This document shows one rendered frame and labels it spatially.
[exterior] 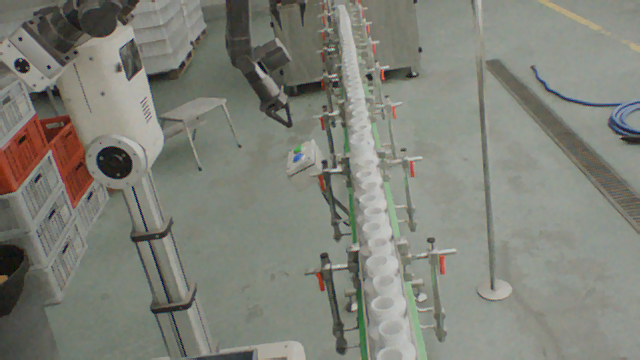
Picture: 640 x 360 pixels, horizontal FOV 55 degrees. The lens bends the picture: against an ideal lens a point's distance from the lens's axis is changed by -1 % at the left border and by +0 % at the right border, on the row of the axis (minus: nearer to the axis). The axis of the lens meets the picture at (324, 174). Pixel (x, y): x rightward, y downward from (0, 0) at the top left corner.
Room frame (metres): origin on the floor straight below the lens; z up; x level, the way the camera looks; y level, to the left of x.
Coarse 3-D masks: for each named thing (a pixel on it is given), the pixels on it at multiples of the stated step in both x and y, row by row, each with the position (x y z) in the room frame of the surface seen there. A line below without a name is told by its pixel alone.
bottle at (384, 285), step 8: (376, 280) 0.82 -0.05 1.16; (384, 280) 0.82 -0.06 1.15; (392, 280) 0.82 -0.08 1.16; (376, 288) 0.80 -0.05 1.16; (384, 288) 0.79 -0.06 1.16; (392, 288) 0.80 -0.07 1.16; (376, 296) 0.80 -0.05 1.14; (392, 296) 0.79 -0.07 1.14; (400, 296) 0.81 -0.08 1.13; (400, 304) 0.79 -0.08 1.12; (400, 312) 0.78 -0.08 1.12; (408, 320) 0.80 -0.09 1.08; (408, 328) 0.80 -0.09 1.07; (408, 336) 0.79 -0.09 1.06
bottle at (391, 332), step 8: (392, 320) 0.71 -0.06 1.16; (384, 328) 0.71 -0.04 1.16; (392, 328) 0.71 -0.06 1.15; (400, 328) 0.70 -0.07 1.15; (384, 336) 0.68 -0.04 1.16; (392, 336) 0.68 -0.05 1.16; (400, 336) 0.68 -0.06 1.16; (384, 344) 0.68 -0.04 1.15; (392, 344) 0.68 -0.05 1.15; (400, 344) 0.68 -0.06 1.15; (408, 344) 0.69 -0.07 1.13; (376, 352) 0.70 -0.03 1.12; (408, 352) 0.68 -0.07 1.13
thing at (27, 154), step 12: (36, 120) 3.36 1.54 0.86; (24, 132) 3.17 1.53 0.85; (36, 132) 3.32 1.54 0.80; (12, 144) 2.99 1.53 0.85; (24, 144) 3.11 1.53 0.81; (36, 144) 3.25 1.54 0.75; (0, 156) 2.82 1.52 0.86; (12, 156) 2.93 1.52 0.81; (24, 156) 3.07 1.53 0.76; (36, 156) 3.20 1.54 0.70; (0, 168) 2.81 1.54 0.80; (12, 168) 2.88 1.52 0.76; (24, 168) 3.00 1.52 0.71; (0, 180) 2.80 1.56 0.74; (12, 180) 2.83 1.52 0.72; (0, 192) 2.80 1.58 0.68
